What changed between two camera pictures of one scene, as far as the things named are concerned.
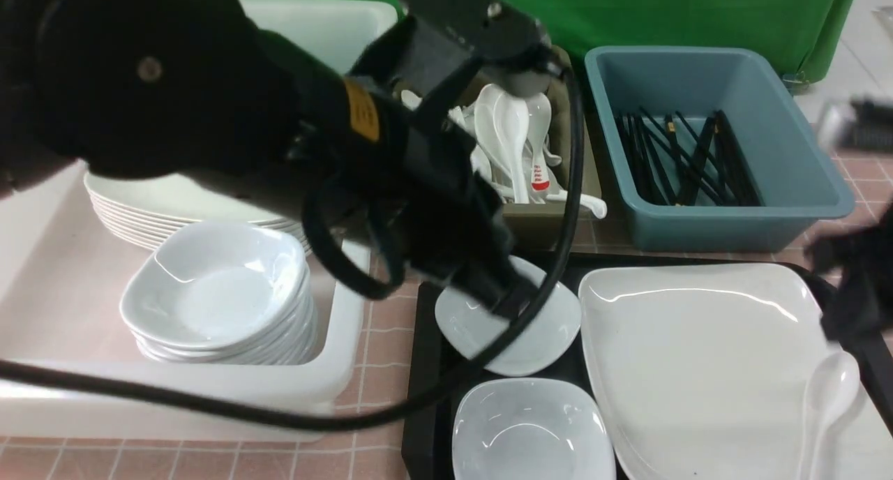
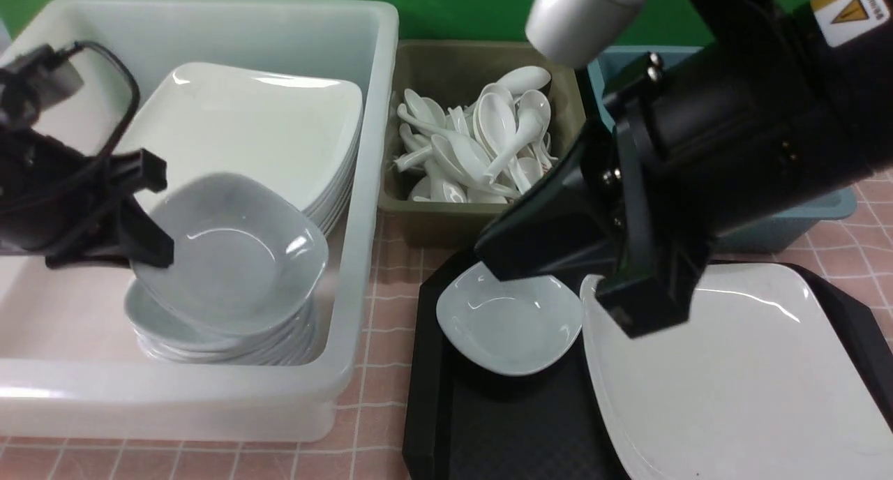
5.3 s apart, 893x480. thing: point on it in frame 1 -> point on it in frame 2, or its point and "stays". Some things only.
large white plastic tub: (63, 280) stays
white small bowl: (531, 429) -> (248, 253)
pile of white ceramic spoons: (510, 135) stays
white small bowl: (465, 324) stays
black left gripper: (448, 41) -> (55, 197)
